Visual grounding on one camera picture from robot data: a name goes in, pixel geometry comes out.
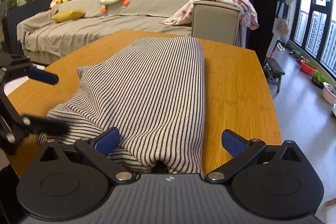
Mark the orange yellow plush toy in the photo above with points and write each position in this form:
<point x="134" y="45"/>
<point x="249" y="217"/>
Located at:
<point x="56" y="1"/>

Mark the black tray of green sprouts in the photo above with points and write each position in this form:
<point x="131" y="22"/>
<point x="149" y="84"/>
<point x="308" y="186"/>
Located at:
<point x="319" y="79"/>

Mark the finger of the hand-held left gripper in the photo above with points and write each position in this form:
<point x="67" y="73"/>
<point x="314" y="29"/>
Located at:
<point x="43" y="76"/>
<point x="47" y="125"/>

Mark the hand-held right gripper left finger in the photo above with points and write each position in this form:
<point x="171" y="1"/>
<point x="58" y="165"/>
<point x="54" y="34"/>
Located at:
<point x="107" y="144"/>

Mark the small green object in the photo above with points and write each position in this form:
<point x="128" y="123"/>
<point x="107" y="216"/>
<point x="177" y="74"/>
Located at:
<point x="295" y="53"/>

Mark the beige hanging cloth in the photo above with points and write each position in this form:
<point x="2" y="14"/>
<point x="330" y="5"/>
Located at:
<point x="281" y="26"/>

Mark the red basin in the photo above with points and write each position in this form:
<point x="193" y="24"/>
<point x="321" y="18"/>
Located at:
<point x="308" y="67"/>

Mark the black cabinet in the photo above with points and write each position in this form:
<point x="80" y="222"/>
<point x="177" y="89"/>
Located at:
<point x="14" y="29"/>

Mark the white marble side table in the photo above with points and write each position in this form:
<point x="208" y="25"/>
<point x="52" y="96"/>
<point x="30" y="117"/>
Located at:
<point x="15" y="86"/>

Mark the dark wooden stool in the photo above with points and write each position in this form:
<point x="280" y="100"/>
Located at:
<point x="274" y="69"/>

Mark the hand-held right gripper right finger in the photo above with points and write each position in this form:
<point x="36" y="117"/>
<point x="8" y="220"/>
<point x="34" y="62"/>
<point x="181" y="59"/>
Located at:
<point x="232" y="144"/>

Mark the small yellow pillow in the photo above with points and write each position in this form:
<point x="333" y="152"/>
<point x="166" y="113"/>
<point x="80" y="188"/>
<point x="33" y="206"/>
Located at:
<point x="68" y="15"/>

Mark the white slippers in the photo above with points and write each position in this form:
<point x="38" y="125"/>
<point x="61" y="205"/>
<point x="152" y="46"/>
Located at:
<point x="278" y="46"/>

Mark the striped knit garment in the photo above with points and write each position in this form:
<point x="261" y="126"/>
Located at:
<point x="147" y="87"/>

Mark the pink floral blanket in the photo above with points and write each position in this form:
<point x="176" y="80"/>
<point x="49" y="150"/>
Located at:
<point x="236" y="1"/>

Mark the black framed window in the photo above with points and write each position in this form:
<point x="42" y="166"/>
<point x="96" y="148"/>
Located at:
<point x="315" y="29"/>

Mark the grey covered sofa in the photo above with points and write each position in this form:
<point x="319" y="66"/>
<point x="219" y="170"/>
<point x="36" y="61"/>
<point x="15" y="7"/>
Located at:
<point x="92" y="29"/>

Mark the pink basin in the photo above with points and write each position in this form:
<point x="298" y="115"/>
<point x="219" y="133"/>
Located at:
<point x="329" y="94"/>

